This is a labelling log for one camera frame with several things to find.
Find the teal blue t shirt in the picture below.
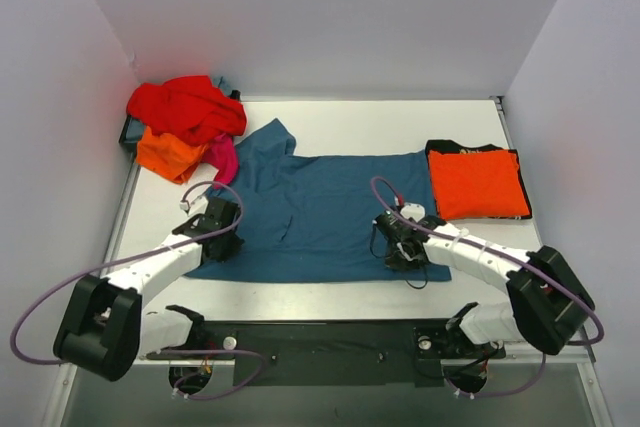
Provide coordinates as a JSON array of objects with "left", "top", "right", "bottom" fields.
[{"left": 189, "top": 120, "right": 436, "bottom": 283}]

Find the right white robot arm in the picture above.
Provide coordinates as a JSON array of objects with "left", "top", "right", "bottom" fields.
[{"left": 373, "top": 211, "right": 595, "bottom": 356}]

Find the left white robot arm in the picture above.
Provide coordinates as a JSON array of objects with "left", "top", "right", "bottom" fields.
[{"left": 53, "top": 198, "right": 243, "bottom": 381}]

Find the pink t shirt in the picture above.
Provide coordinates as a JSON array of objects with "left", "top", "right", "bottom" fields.
[{"left": 201, "top": 134, "right": 239, "bottom": 185}]

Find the orange crumpled t shirt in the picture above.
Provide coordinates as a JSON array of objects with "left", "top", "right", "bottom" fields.
[{"left": 136, "top": 127, "right": 209, "bottom": 184}]

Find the folded orange t shirt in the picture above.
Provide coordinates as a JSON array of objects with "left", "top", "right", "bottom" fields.
[{"left": 428, "top": 147, "right": 531, "bottom": 222}]

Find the folded black t shirt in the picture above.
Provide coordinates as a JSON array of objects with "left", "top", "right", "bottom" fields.
[{"left": 424, "top": 138, "right": 533, "bottom": 222}]

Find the red t shirt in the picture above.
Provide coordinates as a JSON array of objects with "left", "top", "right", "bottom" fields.
[{"left": 126, "top": 75, "right": 247, "bottom": 146}]

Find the light blue t shirt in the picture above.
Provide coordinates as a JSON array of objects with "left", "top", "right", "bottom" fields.
[{"left": 210, "top": 76, "right": 233, "bottom": 97}]

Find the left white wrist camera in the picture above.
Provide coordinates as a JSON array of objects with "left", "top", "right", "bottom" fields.
[{"left": 179, "top": 195, "right": 208, "bottom": 216}]

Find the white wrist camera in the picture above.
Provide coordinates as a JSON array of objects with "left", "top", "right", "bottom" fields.
[
  {"left": 179, "top": 195, "right": 208, "bottom": 216},
  {"left": 395, "top": 197, "right": 426, "bottom": 222}
]

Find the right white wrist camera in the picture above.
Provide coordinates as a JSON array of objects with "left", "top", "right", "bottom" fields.
[{"left": 395, "top": 197, "right": 426, "bottom": 222}]

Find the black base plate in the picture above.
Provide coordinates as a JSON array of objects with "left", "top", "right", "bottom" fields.
[{"left": 150, "top": 319, "right": 506, "bottom": 387}]

